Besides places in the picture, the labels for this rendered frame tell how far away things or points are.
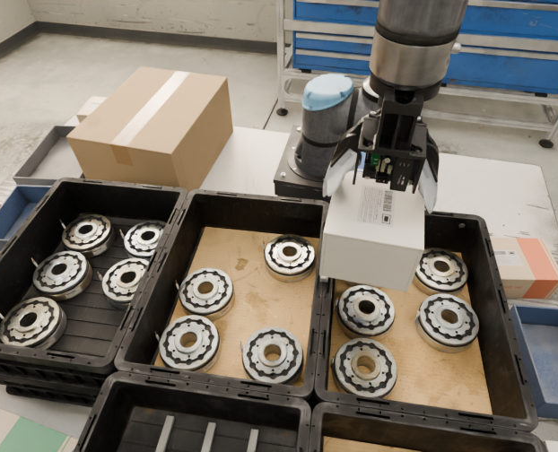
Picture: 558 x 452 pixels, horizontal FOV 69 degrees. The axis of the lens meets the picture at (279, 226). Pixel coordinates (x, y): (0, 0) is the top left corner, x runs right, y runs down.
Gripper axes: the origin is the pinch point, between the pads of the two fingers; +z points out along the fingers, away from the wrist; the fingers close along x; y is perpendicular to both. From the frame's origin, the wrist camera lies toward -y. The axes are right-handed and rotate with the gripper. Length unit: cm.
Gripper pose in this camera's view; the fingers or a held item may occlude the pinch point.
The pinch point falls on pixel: (376, 200)
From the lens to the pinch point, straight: 58.8
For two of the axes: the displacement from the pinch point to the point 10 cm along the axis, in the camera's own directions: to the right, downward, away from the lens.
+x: 9.7, 1.7, -1.7
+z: 0.2, 6.7, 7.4
